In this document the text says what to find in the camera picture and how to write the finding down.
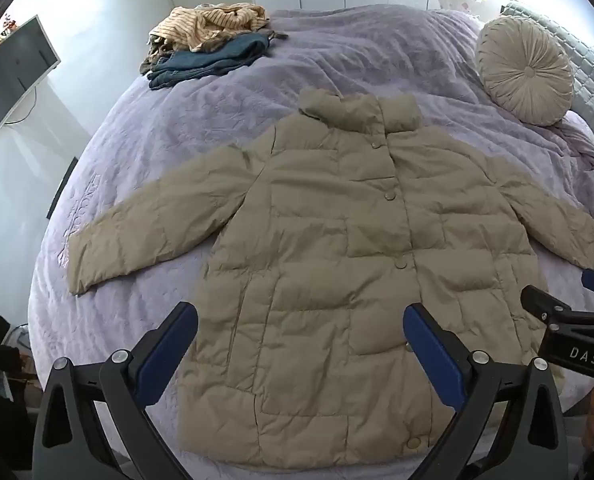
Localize brown patterned garment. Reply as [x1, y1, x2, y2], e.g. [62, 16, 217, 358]
[139, 29, 288, 77]

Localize pale pink cloth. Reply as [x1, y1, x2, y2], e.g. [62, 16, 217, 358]
[557, 115, 594, 186]

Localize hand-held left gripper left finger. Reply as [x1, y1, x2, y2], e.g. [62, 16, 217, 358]
[32, 301, 199, 480]

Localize khaki puffer jacket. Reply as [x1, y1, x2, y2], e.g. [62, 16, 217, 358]
[67, 86, 594, 468]

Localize white plastic bag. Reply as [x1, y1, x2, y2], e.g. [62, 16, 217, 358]
[7, 322, 34, 352]

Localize grey quilted headboard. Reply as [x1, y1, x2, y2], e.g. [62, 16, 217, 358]
[501, 0, 594, 171]

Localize round beige pleated cushion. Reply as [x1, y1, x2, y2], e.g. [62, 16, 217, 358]
[474, 16, 575, 127]

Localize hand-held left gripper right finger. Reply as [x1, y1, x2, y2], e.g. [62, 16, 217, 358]
[403, 302, 570, 480]

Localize lavender embossed bed blanket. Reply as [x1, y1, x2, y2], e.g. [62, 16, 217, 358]
[27, 4, 594, 480]

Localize blue jeans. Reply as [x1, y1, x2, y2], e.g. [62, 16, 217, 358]
[147, 34, 270, 90]

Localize black wall strip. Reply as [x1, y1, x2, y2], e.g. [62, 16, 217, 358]
[47, 156, 79, 219]

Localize beige striped garment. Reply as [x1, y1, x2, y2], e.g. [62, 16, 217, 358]
[149, 4, 270, 53]

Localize white framed monitor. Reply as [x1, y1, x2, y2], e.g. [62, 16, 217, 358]
[0, 15, 62, 161]

